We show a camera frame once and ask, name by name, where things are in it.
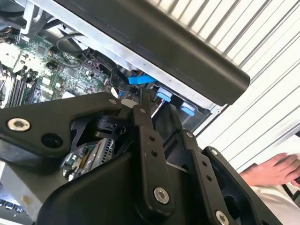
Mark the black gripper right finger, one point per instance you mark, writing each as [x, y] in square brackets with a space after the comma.
[206, 173]

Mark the person's bare hand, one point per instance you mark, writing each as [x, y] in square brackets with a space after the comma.
[276, 171]

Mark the hard disk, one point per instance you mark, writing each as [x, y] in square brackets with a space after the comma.
[164, 93]

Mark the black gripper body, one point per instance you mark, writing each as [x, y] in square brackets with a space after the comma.
[98, 194]

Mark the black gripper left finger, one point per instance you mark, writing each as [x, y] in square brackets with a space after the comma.
[47, 117]

